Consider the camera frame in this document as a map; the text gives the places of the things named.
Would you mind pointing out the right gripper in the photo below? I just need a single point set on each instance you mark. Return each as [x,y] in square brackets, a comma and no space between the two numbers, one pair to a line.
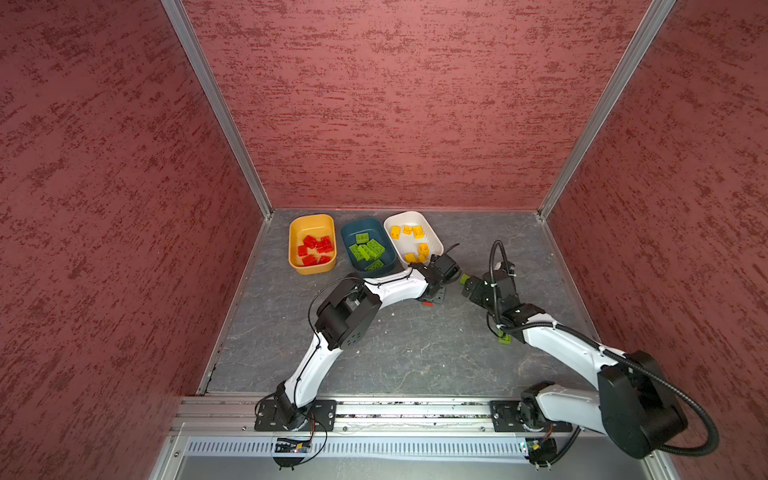
[479,289]

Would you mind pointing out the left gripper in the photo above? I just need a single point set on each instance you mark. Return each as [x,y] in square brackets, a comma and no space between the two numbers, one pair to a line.
[440,295]

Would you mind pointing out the red long brick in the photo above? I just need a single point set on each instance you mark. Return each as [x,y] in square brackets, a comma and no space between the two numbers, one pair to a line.
[325,245]

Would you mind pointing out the red brick cluster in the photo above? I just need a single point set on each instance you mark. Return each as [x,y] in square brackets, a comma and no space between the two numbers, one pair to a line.
[310,242]

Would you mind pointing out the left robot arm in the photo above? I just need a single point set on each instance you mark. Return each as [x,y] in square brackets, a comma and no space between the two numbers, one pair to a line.
[342,320]

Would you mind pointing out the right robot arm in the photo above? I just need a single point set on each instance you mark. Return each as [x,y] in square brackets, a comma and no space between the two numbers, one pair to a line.
[630,399]

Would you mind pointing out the white plastic bin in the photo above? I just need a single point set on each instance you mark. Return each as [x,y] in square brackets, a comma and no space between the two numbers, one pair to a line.
[408,243]

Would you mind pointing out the teal plastic bin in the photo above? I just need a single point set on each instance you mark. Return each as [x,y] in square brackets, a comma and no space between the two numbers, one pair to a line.
[376,231]

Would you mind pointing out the yellow plastic bin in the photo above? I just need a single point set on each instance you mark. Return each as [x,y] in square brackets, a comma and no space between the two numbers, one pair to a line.
[319,226]

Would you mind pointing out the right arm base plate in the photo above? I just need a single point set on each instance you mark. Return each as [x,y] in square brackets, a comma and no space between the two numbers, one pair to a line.
[516,416]

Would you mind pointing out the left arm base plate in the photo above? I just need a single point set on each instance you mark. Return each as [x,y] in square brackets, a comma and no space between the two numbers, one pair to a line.
[319,415]

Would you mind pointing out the aluminium front rail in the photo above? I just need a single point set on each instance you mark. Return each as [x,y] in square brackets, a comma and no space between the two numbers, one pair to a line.
[359,416]

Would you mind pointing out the right corner aluminium post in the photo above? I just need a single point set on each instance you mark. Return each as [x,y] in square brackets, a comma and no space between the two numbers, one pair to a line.
[647,30]

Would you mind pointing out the corner aluminium post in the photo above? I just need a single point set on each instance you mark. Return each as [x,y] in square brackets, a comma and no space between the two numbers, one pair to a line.
[190,43]
[647,30]

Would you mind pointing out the left corner aluminium post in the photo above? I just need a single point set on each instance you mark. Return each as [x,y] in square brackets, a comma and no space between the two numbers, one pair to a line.
[190,43]

